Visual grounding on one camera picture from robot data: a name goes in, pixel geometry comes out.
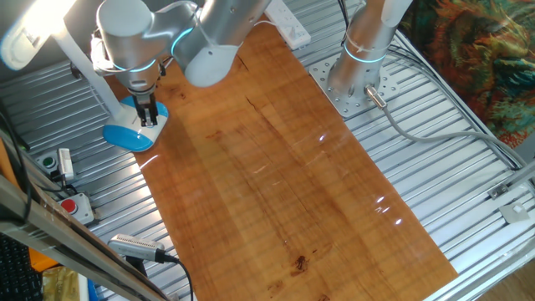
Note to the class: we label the blue cardboard box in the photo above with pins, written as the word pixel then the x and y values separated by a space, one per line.
pixel 92 290

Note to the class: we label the white square plate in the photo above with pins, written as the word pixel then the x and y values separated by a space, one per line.
pixel 514 212

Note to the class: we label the silver ribbed camera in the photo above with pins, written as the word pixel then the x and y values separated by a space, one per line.
pixel 136 247

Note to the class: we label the metal frame bar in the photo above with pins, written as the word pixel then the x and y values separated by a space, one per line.
pixel 62 246

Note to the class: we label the grey box with red button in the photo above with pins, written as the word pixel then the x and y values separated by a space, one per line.
pixel 77 207

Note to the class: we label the white power strip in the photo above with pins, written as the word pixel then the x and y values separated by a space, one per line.
pixel 290 27

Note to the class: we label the small metal corner bracket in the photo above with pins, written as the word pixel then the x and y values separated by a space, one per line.
pixel 497 191

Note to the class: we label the small white device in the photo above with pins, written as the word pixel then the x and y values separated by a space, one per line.
pixel 65 164

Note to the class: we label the colourful painted cloth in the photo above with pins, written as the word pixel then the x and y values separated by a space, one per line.
pixel 468 54

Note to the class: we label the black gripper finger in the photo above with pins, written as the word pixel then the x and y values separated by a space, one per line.
pixel 153 115
pixel 144 117

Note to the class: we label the blue and white desk lamp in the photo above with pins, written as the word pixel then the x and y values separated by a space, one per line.
pixel 125 136

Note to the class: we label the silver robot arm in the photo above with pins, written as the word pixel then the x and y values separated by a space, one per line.
pixel 221 33

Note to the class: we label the black keyboard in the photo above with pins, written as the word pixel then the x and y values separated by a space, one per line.
pixel 16 271

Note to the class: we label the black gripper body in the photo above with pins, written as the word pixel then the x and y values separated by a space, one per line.
pixel 144 96

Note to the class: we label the grey box with green button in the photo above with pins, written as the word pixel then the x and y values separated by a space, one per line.
pixel 49 163

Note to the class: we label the orange object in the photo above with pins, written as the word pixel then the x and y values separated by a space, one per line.
pixel 42 261

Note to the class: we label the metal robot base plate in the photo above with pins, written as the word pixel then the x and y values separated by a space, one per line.
pixel 334 98

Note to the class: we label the yellow plastic bag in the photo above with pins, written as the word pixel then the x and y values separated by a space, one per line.
pixel 60 286

